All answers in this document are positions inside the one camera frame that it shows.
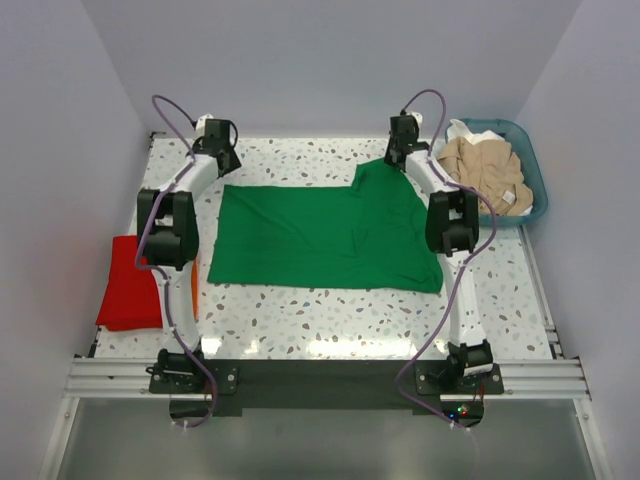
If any green polo shirt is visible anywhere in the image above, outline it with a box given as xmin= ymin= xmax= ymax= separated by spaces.
xmin=207 ymin=159 xmax=443 ymax=294

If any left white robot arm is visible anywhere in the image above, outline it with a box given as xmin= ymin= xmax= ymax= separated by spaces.
xmin=134 ymin=115 xmax=241 ymax=354

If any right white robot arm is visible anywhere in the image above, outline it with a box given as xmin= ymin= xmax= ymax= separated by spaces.
xmin=384 ymin=111 xmax=493 ymax=393

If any white crumpled shirt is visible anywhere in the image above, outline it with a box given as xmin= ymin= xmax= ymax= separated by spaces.
xmin=447 ymin=118 xmax=532 ymax=217

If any beige crumpled shirt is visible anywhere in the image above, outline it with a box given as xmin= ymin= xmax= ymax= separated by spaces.
xmin=437 ymin=136 xmax=535 ymax=216

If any teal plastic basket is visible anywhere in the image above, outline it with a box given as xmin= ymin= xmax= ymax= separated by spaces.
xmin=437 ymin=118 xmax=548 ymax=228

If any orange folded t shirt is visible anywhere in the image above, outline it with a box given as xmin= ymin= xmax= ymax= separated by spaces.
xmin=190 ymin=262 xmax=199 ymax=321

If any red folded t shirt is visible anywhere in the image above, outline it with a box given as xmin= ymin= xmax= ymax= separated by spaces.
xmin=96 ymin=235 xmax=162 ymax=331

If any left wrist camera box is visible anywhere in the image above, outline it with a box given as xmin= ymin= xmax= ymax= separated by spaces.
xmin=194 ymin=114 xmax=214 ymax=130

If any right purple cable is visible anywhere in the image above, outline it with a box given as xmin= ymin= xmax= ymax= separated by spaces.
xmin=394 ymin=88 xmax=501 ymax=427

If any purple cable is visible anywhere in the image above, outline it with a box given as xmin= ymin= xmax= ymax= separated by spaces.
xmin=394 ymin=88 xmax=501 ymax=427
xmin=134 ymin=93 xmax=221 ymax=430

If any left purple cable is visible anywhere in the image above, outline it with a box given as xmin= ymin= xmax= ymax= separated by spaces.
xmin=134 ymin=93 xmax=221 ymax=430

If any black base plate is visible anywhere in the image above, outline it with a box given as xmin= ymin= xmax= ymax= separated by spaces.
xmin=146 ymin=354 xmax=505 ymax=420

